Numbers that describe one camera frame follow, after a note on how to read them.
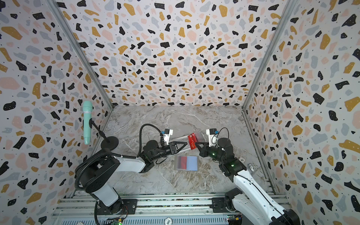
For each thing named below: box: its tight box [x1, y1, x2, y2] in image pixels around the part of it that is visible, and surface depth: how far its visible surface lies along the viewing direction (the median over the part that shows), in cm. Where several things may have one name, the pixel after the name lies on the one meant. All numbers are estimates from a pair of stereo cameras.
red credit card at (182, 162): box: [178, 156, 188, 170], surface depth 91 cm
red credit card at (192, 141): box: [187, 132, 198, 150], surface depth 80 cm
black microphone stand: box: [89, 118, 120, 151], surface depth 97 cm
